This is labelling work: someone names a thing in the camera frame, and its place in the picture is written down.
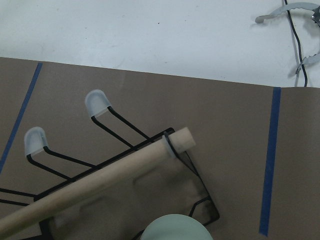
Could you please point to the metal tongs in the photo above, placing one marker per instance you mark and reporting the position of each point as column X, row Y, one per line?
column 292, row 10

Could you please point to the black wire cup rack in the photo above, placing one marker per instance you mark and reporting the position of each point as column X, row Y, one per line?
column 169, row 144

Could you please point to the pale green cup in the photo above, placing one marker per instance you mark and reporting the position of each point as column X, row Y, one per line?
column 175, row 227

